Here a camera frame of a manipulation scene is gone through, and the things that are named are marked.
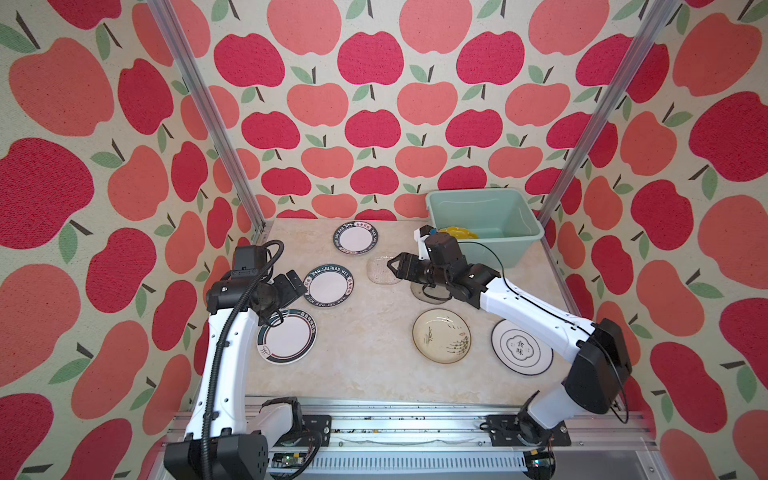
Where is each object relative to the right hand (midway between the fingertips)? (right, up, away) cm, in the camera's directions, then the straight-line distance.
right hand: (404, 261), depth 79 cm
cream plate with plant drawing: (+12, -24, +12) cm, 29 cm away
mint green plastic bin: (+42, +14, +36) cm, 57 cm away
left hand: (-28, -9, -5) cm, 30 cm away
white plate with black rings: (+35, -27, +8) cm, 45 cm away
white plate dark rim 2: (-25, -9, +23) cm, 35 cm away
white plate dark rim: (-17, +8, +36) cm, 41 cm away
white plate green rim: (-34, -25, +9) cm, 43 cm away
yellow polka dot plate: (+25, +10, +39) cm, 48 cm away
